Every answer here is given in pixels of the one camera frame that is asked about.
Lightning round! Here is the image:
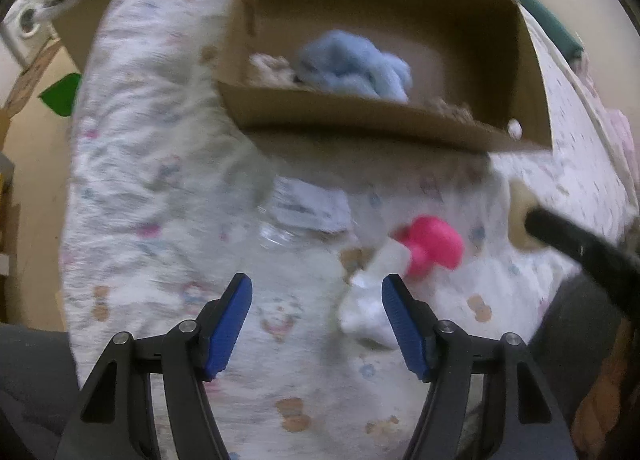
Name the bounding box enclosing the brown cardboard tube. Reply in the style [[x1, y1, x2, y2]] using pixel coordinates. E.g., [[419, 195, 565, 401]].
[[508, 178, 546, 252]]

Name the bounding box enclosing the teal bed bumper cushion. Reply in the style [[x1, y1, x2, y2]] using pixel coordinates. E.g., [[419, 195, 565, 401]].
[[518, 0, 584, 62]]

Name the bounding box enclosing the white patterned bed quilt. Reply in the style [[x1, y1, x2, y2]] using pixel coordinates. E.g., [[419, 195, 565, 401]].
[[61, 0, 638, 459]]

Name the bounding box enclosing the white washing machine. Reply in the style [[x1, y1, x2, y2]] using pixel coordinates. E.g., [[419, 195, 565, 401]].
[[1, 0, 52, 70]]

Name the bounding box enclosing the green paper sheet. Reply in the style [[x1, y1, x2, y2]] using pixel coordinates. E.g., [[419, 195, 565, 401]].
[[39, 72, 81, 118]]

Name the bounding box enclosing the clear plastic label bag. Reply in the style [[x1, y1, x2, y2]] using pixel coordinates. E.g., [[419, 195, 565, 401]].
[[258, 176, 352, 246]]

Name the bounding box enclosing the brown cardboard box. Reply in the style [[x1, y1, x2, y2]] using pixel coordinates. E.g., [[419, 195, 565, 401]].
[[217, 0, 552, 152]]

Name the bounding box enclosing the light blue plush toy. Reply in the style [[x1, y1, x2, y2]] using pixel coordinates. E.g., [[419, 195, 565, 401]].
[[292, 30, 412, 104]]

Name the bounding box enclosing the pink rubber duck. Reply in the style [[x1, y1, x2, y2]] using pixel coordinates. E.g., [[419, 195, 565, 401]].
[[392, 215, 465, 279]]

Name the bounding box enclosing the beige lace scrunchie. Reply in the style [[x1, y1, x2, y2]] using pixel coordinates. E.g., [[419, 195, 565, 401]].
[[245, 53, 314, 90]]

